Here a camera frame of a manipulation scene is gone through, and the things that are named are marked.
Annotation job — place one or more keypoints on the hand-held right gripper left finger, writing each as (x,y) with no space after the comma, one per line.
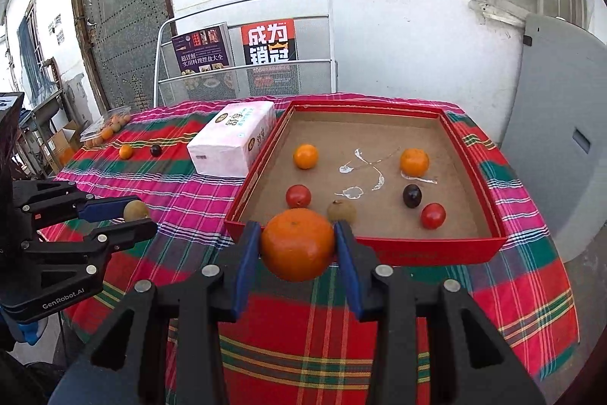
(246,262)

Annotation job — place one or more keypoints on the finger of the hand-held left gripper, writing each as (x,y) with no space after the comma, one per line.
(106,208)
(137,230)

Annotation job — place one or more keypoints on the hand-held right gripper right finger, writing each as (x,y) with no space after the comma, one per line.
(348,267)

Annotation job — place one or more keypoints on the brown kiwi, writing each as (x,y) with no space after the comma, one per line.
(341,211)
(136,210)

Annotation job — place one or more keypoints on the large orange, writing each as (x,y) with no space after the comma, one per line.
(298,243)

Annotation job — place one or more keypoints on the red cardboard box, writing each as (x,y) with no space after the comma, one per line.
(427,251)

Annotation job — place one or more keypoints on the red tomato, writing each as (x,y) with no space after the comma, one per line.
(433,215)
(298,195)

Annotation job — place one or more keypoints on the dark plum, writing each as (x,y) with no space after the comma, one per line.
(155,150)
(412,195)

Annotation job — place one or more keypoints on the small orange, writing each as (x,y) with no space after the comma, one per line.
(306,156)
(125,151)
(107,132)

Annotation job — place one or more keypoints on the medium orange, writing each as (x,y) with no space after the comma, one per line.
(414,161)

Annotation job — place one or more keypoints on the person's left forearm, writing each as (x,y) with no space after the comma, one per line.
(19,379)

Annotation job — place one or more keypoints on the person's left hand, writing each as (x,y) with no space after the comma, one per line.
(29,331)

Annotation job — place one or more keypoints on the brown cardboard carton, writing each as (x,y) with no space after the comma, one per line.
(61,144)

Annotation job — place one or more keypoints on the plaid tablecloth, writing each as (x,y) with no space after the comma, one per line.
(294,338)

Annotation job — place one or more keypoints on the clear plastic fruit container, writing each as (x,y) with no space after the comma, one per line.
(118,118)

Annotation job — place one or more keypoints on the white tissue pack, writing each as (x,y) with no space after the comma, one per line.
(223,153)

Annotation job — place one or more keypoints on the metal sink stand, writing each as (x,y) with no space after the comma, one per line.
(45,111)

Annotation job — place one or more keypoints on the white metal mesh chair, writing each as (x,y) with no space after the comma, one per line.
(168,92)

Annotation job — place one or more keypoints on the blue barred window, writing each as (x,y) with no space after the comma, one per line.
(31,49)

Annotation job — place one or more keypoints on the purple cookbook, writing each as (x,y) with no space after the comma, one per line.
(199,49)

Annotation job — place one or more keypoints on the orange and black book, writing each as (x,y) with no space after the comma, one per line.
(268,42)

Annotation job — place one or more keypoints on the grey plastic cabinet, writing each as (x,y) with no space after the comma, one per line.
(559,101)

